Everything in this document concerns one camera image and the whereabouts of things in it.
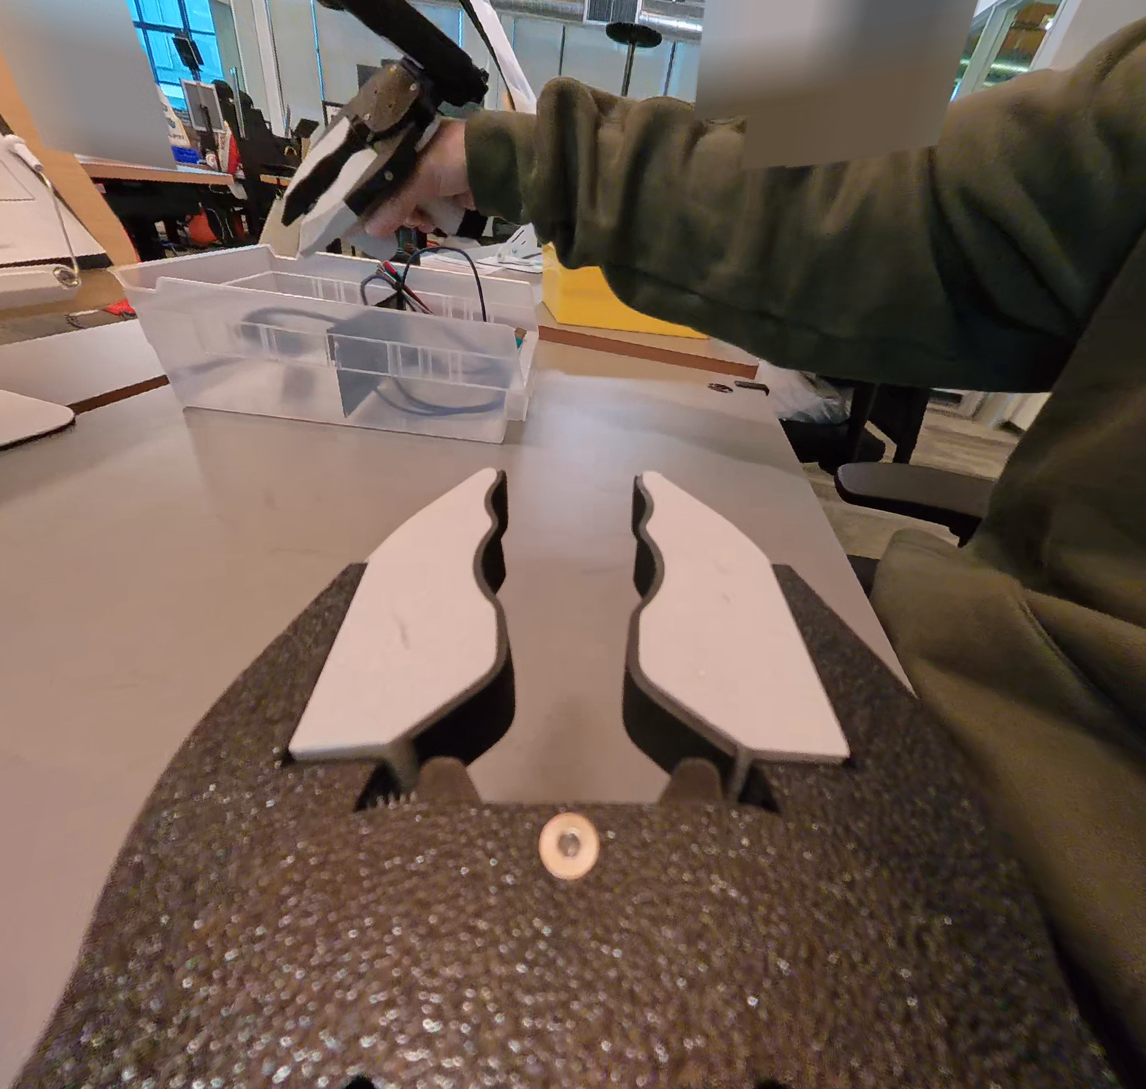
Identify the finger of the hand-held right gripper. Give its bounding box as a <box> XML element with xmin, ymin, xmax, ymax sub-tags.
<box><xmin>297</xmin><ymin>147</ymin><xmax>379</xmax><ymax>259</ymax></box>
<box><xmin>281</xmin><ymin>117</ymin><xmax>361</xmax><ymax>228</ymax></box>

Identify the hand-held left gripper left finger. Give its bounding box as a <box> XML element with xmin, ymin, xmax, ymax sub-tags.
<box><xmin>287</xmin><ymin>465</ymin><xmax>518</xmax><ymax>768</ymax></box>

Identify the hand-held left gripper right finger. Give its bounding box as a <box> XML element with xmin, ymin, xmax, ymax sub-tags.
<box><xmin>621</xmin><ymin>469</ymin><xmax>852</xmax><ymax>768</ymax></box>

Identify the blue braided multi-head cable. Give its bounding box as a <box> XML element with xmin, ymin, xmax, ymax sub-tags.
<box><xmin>233</xmin><ymin>245</ymin><xmax>531</xmax><ymax>419</ymax></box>

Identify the clear plastic bin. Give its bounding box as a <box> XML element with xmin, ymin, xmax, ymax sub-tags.
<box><xmin>111</xmin><ymin>242</ymin><xmax>540</xmax><ymax>445</ymax></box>

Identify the person's right forearm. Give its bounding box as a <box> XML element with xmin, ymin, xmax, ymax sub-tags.
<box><xmin>463</xmin><ymin>18</ymin><xmax>1146</xmax><ymax>394</ymax></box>

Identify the person's right hand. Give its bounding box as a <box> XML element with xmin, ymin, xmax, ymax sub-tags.
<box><xmin>361</xmin><ymin>117</ymin><xmax>477</xmax><ymax>240</ymax></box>

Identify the large yellow bin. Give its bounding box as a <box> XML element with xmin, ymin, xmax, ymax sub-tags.
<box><xmin>540</xmin><ymin>242</ymin><xmax>709</xmax><ymax>340</ymax></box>

